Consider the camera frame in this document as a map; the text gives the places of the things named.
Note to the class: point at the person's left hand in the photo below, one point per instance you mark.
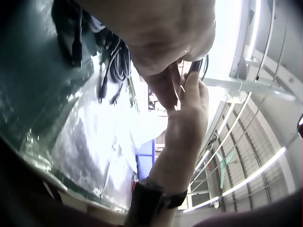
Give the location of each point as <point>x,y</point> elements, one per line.
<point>163,35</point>

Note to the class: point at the person's right hand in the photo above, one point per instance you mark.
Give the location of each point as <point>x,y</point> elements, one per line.
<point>184,137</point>

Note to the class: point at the person's right fingers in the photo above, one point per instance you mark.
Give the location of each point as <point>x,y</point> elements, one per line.
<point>193,92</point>

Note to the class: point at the person's left fingers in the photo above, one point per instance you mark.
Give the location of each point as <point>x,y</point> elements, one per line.
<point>165,89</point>

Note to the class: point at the green ceiling fan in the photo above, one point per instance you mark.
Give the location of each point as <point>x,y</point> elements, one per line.
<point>225,165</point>

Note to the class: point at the white plastic sheet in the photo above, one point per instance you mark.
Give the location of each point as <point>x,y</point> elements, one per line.
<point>94,141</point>

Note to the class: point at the long tube lamp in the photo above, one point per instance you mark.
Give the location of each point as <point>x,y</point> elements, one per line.
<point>255,171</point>

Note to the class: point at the black wrist band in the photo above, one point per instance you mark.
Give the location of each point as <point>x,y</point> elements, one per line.
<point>151,194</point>

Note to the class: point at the green mat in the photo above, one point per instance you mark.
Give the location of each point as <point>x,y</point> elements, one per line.
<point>30,82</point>

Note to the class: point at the person's body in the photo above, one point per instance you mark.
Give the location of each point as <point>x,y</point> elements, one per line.
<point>35,203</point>

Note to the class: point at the white metal frame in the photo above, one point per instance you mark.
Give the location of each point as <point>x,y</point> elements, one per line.
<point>239,82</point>

